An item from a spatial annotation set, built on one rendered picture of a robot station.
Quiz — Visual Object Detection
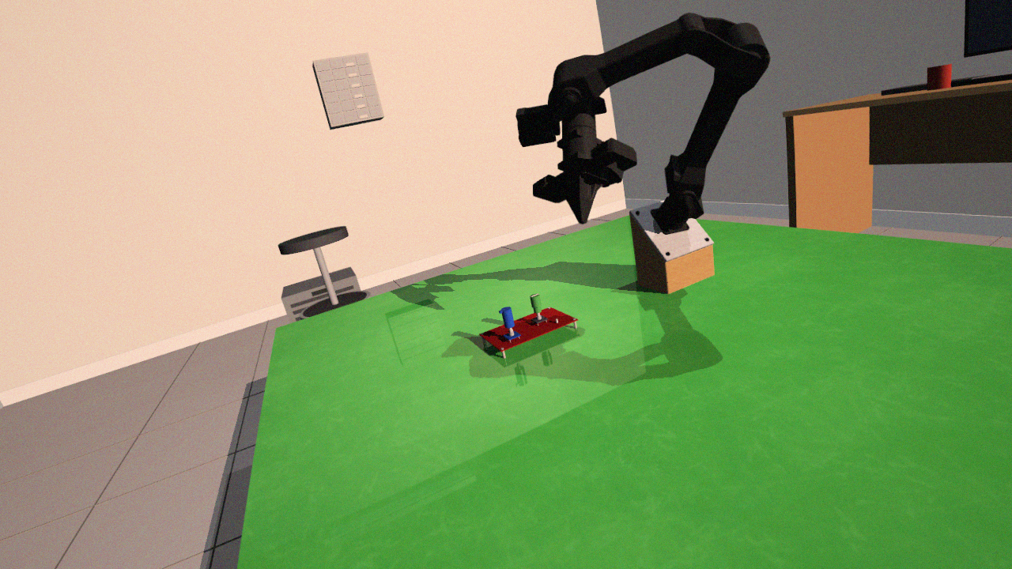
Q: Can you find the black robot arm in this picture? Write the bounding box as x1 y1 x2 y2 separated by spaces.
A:
516 13 770 235

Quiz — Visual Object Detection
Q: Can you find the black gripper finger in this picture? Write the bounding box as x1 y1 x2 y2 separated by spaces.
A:
554 179 584 224
571 170 609 223

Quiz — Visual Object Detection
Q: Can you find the red circuit board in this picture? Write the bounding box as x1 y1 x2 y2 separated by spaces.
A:
479 294 579 359

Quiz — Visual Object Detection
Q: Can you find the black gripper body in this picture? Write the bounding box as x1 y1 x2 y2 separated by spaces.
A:
533 126 637 204

